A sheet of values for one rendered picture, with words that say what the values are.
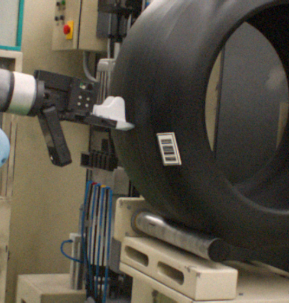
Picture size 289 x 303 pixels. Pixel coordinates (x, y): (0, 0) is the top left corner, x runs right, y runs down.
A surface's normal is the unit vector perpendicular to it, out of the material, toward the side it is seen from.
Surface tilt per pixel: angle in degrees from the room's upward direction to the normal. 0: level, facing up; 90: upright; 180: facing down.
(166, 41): 69
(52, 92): 90
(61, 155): 91
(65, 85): 90
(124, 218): 90
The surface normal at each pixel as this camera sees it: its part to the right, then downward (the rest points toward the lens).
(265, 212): 0.36, 0.26
